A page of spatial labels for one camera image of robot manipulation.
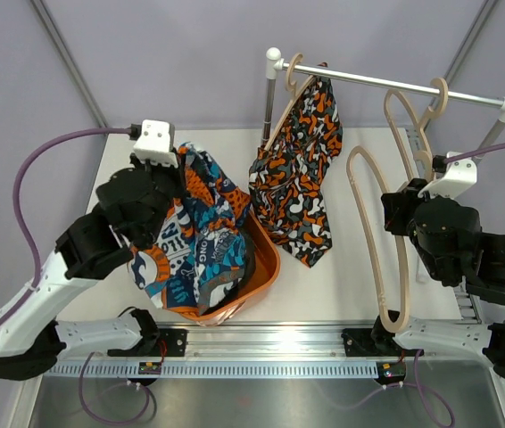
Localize blue orange patterned shorts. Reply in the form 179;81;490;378
128;143;251;316

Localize wooden hanger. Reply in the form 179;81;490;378
261;53;319;151
345;144;412;333
384;78;450;184

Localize orange black camo shorts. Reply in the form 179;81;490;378
248;76;344;268

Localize olive green shorts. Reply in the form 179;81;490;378
221;228;256;306

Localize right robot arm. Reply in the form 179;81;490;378
371;178;505;379

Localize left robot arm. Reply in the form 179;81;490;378
0;152;185;381

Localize orange plastic basket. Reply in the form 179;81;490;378
175;211;280;326

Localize silver clothes rack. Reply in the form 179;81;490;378
261;47;505;178

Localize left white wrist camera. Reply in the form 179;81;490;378
133;119;178;169

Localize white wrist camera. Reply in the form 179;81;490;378
133;119;178;169
418;152;478;199

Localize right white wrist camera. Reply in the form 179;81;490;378
418;152;478;199

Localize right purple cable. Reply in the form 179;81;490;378
433;140;505;169

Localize purple cable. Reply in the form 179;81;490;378
0;127;140;375
433;140;505;169

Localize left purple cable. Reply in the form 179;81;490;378
0;127;140;375

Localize white slotted cable duct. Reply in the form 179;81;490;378
46;359;379;379

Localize aluminium mounting rail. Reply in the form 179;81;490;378
24;321;505;361

